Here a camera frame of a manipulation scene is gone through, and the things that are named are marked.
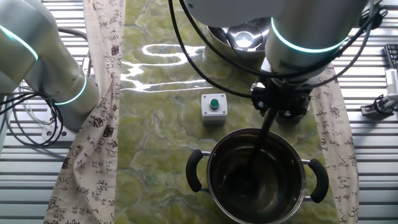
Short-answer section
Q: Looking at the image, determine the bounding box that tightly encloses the green marble pattern mat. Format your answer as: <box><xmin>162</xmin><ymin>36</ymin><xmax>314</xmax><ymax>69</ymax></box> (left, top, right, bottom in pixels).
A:
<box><xmin>113</xmin><ymin>0</ymin><xmax>343</xmax><ymax>224</ymax></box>

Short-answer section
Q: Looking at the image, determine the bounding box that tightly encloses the black ladle with red tip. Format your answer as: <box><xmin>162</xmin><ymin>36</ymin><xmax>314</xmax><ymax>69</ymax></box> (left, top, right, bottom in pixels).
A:
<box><xmin>228</xmin><ymin>107</ymin><xmax>279</xmax><ymax>200</ymax></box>

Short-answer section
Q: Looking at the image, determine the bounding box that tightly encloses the stainless steel bowl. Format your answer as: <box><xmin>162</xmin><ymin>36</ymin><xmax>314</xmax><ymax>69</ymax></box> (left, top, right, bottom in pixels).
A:
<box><xmin>205</xmin><ymin>17</ymin><xmax>272</xmax><ymax>60</ymax></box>

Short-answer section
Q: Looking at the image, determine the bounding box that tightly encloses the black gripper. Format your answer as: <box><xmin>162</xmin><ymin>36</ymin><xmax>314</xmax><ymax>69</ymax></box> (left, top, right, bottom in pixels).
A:
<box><xmin>250</xmin><ymin>77</ymin><xmax>312</xmax><ymax>121</ymax></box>

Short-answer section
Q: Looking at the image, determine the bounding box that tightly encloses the black base cable bundle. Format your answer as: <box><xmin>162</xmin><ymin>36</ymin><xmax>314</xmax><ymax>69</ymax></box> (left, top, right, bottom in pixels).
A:
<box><xmin>0</xmin><ymin>88</ymin><xmax>65</xmax><ymax>147</ymax></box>

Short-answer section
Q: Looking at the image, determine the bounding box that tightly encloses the aluminium frame beam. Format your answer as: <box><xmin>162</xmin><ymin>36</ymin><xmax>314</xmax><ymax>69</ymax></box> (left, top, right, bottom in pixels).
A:
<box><xmin>385</xmin><ymin>68</ymin><xmax>398</xmax><ymax>95</ymax></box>

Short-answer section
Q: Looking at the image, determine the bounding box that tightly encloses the beige calligraphy cloth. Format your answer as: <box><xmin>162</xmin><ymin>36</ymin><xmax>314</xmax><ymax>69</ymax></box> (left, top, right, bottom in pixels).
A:
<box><xmin>43</xmin><ymin>0</ymin><xmax>127</xmax><ymax>224</ymax></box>
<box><xmin>309</xmin><ymin>63</ymin><xmax>360</xmax><ymax>224</ymax></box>

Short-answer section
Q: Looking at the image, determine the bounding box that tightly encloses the steel pot with black handles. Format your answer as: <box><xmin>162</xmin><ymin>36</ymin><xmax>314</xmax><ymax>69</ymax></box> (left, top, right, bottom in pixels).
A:
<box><xmin>185</xmin><ymin>127</ymin><xmax>330</xmax><ymax>224</ymax></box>

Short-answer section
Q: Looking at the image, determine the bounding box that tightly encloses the black camera cable loop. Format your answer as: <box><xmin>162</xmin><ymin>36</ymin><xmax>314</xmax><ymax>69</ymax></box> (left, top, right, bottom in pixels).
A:
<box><xmin>372</xmin><ymin>94</ymin><xmax>396</xmax><ymax>115</ymax></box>

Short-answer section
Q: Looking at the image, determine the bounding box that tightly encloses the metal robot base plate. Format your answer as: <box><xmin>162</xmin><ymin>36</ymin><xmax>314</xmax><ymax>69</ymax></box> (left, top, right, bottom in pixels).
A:
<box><xmin>41</xmin><ymin>123</ymin><xmax>78</xmax><ymax>142</ymax></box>

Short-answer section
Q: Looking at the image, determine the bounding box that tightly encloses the black keyboard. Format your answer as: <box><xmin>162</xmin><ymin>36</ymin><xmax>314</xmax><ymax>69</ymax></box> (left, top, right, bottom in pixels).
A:
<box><xmin>384</xmin><ymin>44</ymin><xmax>398</xmax><ymax>70</ymax></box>

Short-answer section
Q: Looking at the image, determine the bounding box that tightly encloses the green push button box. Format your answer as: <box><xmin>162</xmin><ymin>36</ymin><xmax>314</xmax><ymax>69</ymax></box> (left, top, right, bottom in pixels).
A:
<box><xmin>200</xmin><ymin>93</ymin><xmax>228</xmax><ymax>126</ymax></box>

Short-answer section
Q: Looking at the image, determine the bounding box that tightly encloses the thick grey cable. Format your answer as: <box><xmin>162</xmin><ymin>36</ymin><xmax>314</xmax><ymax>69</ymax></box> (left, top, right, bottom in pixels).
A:
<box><xmin>57</xmin><ymin>27</ymin><xmax>90</xmax><ymax>41</ymax></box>

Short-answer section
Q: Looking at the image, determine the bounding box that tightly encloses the black cable connector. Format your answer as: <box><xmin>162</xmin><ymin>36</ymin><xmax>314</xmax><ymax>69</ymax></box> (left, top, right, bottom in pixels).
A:
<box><xmin>358</xmin><ymin>7</ymin><xmax>389</xmax><ymax>31</ymax></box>

